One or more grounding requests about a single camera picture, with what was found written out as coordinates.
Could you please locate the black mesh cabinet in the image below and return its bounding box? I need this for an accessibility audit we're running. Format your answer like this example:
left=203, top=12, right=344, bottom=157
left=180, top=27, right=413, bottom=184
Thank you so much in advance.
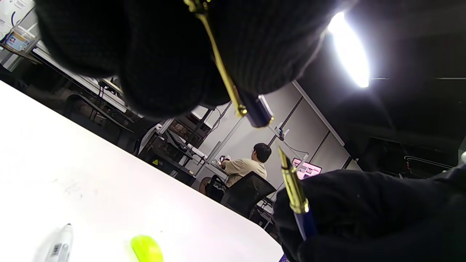
left=140, top=144, right=197, bottom=187

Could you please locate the yellow highlighter pen cap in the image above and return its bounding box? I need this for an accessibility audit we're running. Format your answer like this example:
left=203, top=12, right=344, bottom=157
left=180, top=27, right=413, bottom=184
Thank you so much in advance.
left=130, top=235, right=164, bottom=262

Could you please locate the white whiteboard marker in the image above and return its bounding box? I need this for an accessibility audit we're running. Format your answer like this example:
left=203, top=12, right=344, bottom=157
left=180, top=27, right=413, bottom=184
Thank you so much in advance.
left=44, top=223, right=74, bottom=262

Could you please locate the black office chair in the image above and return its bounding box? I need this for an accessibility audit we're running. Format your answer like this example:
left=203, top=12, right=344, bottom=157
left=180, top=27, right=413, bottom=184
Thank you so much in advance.
left=206, top=171, right=277, bottom=221

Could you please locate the ceiling light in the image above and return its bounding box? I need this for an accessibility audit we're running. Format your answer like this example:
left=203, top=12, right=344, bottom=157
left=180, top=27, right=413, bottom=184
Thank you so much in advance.
left=327, top=11, right=371, bottom=88

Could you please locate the pink computer monitor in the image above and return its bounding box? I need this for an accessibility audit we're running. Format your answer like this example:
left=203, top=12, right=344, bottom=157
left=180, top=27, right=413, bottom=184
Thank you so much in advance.
left=291, top=157, right=323, bottom=180

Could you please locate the person's left hand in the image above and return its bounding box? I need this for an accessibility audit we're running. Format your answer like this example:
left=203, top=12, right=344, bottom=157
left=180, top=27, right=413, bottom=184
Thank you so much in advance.
left=35, top=0, right=350, bottom=119

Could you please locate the blue gold fountain pen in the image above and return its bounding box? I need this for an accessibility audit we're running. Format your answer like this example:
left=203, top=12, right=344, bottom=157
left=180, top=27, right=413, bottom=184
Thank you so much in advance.
left=278, top=146, right=320, bottom=241

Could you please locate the person's right hand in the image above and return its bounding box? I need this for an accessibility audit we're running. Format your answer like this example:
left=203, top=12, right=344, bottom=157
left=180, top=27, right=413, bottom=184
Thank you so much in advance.
left=273, top=167, right=466, bottom=262

